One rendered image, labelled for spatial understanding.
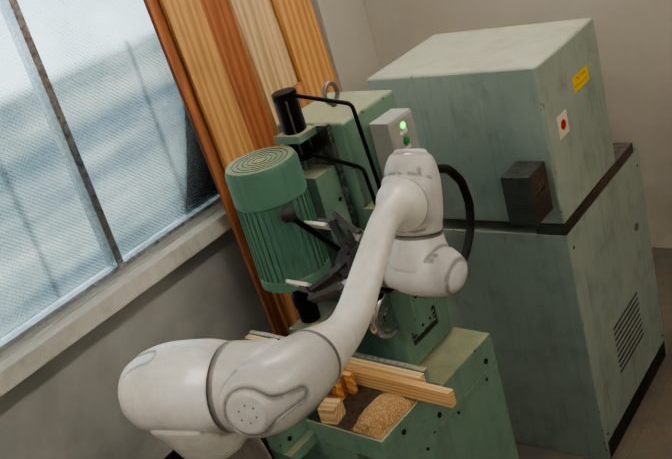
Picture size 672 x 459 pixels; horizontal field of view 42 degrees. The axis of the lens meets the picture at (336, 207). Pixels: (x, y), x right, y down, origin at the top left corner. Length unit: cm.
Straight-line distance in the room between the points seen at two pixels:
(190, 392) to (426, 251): 60
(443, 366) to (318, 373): 115
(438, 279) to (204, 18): 210
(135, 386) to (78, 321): 193
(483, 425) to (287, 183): 94
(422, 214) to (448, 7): 276
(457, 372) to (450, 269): 73
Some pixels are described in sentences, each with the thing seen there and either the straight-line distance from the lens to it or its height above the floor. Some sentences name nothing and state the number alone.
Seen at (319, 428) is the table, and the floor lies 88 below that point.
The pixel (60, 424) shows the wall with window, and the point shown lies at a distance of 335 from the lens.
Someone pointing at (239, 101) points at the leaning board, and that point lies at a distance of 364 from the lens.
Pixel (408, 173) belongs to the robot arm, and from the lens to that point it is 162.
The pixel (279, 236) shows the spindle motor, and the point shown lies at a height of 134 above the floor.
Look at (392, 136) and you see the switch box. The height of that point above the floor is 144.
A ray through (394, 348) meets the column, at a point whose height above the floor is 87.
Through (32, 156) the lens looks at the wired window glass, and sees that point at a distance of 325.
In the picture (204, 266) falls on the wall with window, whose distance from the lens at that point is 368.
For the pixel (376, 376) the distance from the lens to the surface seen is 214.
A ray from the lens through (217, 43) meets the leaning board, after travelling 359.
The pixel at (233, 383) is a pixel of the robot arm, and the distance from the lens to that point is 119.
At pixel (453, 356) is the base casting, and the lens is 239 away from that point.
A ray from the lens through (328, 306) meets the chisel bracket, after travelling 222.
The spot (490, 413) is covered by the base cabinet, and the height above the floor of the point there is 59.
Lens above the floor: 212
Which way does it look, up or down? 22 degrees down
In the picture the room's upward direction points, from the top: 16 degrees counter-clockwise
